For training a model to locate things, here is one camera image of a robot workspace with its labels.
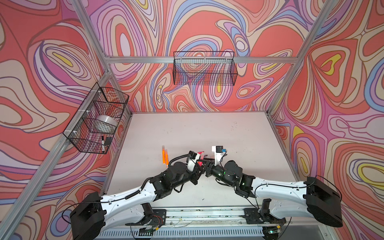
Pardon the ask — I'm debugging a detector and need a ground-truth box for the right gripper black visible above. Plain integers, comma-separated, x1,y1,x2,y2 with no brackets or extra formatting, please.
196,157,235,188

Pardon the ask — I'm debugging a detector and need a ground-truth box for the orange highlighter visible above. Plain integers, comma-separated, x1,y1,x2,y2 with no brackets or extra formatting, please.
165,150,169,167
162,146,166,164

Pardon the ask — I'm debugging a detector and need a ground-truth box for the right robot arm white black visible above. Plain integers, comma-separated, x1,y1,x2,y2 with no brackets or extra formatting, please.
201,159,343,228

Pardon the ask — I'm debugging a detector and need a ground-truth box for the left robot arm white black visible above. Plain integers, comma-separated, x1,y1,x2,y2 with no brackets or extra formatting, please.
69,151,203,240

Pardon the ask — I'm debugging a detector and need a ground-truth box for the black marker in basket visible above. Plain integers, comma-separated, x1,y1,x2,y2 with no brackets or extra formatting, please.
101,136,106,154

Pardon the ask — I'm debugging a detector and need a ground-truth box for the white tape roll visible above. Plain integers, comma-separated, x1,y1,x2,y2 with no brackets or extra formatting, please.
95,115,118,127

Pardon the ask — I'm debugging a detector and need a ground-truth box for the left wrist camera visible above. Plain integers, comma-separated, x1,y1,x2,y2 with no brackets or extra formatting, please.
187,151,200,173

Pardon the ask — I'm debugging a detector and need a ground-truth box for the aluminium front rail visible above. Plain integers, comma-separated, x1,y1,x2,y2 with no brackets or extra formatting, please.
83,205,331,229

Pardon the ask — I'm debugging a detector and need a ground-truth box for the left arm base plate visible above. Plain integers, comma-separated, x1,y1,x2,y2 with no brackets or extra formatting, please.
125,203,167,228

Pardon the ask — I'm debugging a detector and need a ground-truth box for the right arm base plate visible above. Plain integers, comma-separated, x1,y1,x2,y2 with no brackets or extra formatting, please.
242,199,287,225

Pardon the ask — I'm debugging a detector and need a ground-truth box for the black wire basket back wall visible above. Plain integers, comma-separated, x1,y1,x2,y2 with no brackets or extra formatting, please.
173,50,238,87

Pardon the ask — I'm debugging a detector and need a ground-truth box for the black wire basket wall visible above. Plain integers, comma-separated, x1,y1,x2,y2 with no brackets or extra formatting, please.
173,50,238,87
63,83,129,155

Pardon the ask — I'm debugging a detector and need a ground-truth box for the black wire basket left wall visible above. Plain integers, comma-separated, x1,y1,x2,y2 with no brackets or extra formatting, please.
63,83,129,155

